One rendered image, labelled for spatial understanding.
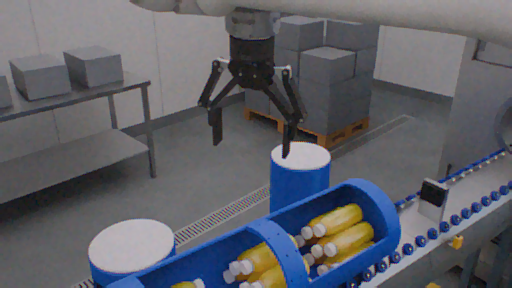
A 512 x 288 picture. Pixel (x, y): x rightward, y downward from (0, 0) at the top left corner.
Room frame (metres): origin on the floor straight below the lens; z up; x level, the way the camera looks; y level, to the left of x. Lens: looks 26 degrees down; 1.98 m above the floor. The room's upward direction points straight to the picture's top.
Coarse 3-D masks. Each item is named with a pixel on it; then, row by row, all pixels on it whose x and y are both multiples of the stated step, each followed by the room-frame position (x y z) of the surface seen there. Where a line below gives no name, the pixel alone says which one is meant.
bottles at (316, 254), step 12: (300, 240) 1.18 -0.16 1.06; (312, 240) 1.20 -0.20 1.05; (324, 240) 1.15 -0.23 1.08; (312, 252) 1.13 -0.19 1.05; (324, 252) 1.12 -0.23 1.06; (348, 252) 1.10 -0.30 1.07; (312, 264) 1.14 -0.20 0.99; (324, 264) 1.12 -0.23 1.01; (336, 264) 1.06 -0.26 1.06; (228, 276) 1.02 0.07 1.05; (240, 276) 1.02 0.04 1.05; (252, 276) 0.98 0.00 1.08
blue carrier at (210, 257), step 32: (320, 192) 1.23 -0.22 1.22; (352, 192) 1.31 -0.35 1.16; (256, 224) 1.04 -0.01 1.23; (288, 224) 1.23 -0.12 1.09; (384, 224) 1.20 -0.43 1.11; (192, 256) 1.00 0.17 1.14; (224, 256) 1.08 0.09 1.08; (288, 256) 0.93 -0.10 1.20; (352, 256) 1.03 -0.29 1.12; (384, 256) 1.12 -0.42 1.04
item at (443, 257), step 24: (480, 168) 1.92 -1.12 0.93; (504, 168) 1.92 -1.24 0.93; (456, 192) 1.70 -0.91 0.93; (480, 192) 1.70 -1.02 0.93; (408, 216) 1.51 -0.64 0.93; (504, 216) 1.63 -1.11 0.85; (408, 240) 1.35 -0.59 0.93; (480, 240) 1.59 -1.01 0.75; (432, 264) 1.31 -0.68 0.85; (456, 264) 1.57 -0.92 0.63
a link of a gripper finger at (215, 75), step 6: (216, 60) 0.74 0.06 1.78; (216, 66) 0.74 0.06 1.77; (216, 72) 0.74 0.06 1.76; (210, 78) 0.75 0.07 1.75; (216, 78) 0.75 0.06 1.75; (210, 84) 0.75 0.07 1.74; (216, 84) 0.77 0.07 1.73; (204, 90) 0.75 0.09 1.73; (210, 90) 0.75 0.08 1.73; (204, 96) 0.75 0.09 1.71; (210, 96) 0.77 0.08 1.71; (198, 102) 0.76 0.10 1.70; (204, 102) 0.75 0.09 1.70
